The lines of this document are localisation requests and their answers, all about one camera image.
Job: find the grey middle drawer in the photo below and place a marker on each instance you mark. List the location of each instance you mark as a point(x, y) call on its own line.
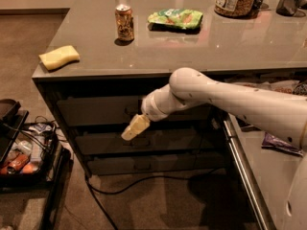
point(151, 140)

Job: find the grey counter cabinet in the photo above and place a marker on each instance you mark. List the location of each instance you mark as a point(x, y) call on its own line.
point(220, 47)

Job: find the grey top drawer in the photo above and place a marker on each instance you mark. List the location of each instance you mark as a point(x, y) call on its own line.
point(94, 111)

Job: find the yellow sponge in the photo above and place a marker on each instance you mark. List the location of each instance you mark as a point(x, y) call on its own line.
point(57, 58)

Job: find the dark glass pitcher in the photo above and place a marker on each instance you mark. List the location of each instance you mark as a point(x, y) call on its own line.
point(291, 8)

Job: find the green chip bag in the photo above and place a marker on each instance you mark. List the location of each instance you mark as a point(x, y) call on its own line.
point(184, 19)

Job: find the grey side drawer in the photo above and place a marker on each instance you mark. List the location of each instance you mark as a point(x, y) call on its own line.
point(276, 182)

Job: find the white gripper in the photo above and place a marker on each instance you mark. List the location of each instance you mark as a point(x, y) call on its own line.
point(149, 107)

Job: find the grey bottom drawer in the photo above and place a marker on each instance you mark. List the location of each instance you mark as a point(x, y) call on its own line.
point(156, 163)

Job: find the orange soda can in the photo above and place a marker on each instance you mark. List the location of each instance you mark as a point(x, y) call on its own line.
point(124, 22)

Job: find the black cart with clutter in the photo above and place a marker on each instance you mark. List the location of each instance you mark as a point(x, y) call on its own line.
point(33, 170)

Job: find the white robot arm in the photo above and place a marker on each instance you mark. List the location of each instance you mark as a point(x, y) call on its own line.
point(279, 114)

